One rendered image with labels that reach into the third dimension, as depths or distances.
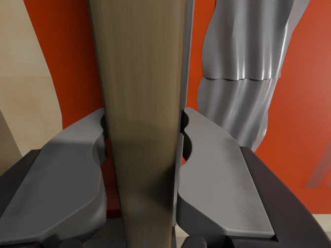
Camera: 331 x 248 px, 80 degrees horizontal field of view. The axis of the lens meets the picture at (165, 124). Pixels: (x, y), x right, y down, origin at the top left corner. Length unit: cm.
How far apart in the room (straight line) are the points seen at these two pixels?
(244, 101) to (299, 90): 5
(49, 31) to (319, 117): 26
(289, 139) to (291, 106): 4
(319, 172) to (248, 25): 21
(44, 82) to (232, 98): 17
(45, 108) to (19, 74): 3
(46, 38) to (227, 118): 17
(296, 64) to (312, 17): 4
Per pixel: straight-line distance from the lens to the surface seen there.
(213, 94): 19
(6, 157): 25
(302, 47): 21
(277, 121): 23
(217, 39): 18
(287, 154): 27
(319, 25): 22
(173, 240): 26
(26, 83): 21
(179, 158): 18
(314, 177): 32
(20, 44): 20
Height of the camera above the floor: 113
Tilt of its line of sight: 58 degrees down
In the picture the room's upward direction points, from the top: 175 degrees clockwise
